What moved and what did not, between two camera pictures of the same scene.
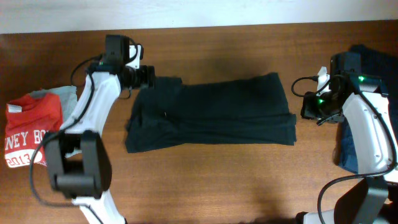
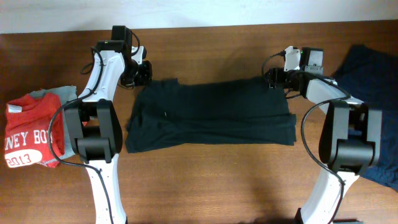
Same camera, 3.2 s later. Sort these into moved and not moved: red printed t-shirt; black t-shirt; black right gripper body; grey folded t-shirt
Moved: black right gripper body
Not moved: grey folded t-shirt; black t-shirt; red printed t-shirt
